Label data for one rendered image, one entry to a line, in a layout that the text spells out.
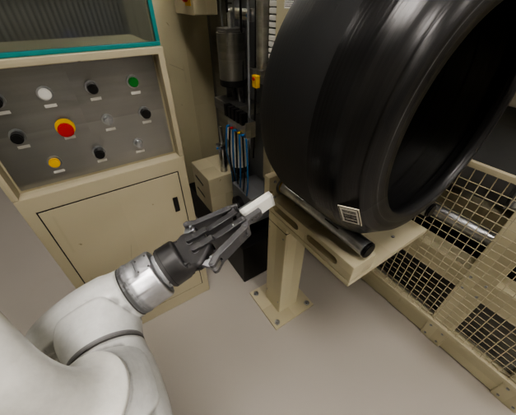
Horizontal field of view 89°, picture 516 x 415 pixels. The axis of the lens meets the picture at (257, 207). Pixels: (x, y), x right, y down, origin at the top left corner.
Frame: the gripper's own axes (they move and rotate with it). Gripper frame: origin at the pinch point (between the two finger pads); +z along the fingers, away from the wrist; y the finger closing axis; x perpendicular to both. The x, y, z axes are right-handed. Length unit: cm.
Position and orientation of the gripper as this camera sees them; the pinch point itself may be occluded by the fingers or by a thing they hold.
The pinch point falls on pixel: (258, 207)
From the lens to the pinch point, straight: 50.7
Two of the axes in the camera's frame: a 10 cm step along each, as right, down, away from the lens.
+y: -5.5, -5.2, 6.5
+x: 2.2, 6.6, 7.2
